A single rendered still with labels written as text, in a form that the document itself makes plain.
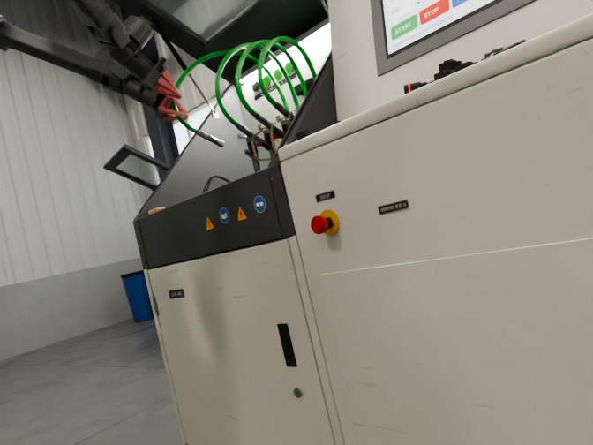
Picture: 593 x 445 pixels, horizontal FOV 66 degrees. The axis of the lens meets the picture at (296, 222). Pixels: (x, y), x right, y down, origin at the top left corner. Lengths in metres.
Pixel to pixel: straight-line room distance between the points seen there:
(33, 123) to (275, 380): 7.72
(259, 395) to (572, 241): 0.81
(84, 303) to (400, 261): 7.53
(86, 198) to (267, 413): 7.48
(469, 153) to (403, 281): 0.25
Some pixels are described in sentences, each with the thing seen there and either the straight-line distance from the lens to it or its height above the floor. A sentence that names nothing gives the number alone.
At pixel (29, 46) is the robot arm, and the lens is 1.64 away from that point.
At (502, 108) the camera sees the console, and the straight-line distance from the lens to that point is 0.74.
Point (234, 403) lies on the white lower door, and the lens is 1.32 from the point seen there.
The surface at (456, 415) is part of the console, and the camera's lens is 0.88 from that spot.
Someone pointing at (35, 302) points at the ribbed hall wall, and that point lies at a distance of 7.90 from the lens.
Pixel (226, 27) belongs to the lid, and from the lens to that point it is 1.78.
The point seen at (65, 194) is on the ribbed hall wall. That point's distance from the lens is 8.38.
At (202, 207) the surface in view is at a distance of 1.22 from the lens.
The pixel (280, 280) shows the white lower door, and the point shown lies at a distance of 1.04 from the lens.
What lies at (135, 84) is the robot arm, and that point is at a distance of 1.54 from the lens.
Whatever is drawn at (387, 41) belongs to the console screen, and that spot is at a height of 1.18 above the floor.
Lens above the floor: 0.79
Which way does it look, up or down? 1 degrees up
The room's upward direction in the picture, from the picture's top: 13 degrees counter-clockwise
